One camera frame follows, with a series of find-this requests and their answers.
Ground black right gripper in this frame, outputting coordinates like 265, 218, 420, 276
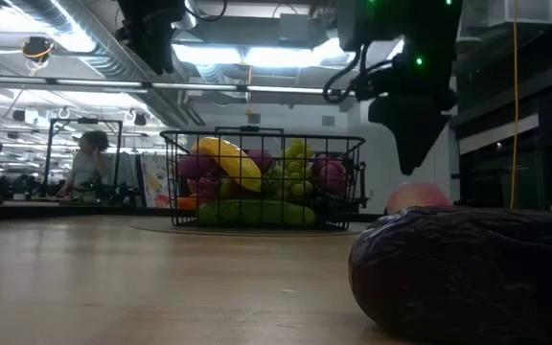
354, 54, 459, 176

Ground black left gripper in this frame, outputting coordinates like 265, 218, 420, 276
115, 0, 186, 77

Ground pink peach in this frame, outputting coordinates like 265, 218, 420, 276
384, 180, 453, 216

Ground purple grape bunch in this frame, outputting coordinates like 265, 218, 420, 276
175, 148, 349, 200

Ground green grape bunch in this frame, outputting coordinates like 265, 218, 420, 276
264, 138, 316, 201

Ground yellow banana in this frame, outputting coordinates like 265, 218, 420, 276
190, 137, 264, 194

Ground orange tomatoes with green stem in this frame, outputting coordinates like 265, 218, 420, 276
175, 194, 200, 212

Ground green cucumber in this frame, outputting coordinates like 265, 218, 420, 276
197, 198, 317, 229

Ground long ceiling light bar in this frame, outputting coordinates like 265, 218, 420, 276
0, 74, 328, 96

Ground colourful fruit poster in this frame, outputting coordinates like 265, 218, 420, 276
140, 152, 172, 209

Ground person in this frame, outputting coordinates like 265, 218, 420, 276
57, 129, 114, 200

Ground white ceiling unit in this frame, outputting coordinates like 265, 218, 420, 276
460, 0, 552, 29

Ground dark purple eggplant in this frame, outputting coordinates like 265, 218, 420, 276
347, 205, 552, 345

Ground round metal air duct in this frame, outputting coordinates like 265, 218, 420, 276
163, 0, 200, 30

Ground black camera cable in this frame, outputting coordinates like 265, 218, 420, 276
184, 0, 229, 23

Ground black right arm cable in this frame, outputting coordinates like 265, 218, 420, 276
322, 41, 371, 104

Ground hanging yellow cable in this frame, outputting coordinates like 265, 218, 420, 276
509, 0, 521, 210

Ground black metal frame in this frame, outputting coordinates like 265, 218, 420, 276
214, 125, 286, 138
43, 117, 125, 193

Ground black dome ceiling camera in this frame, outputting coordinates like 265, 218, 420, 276
21, 36, 56, 62

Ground black wire basket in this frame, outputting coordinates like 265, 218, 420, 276
159, 128, 368, 230

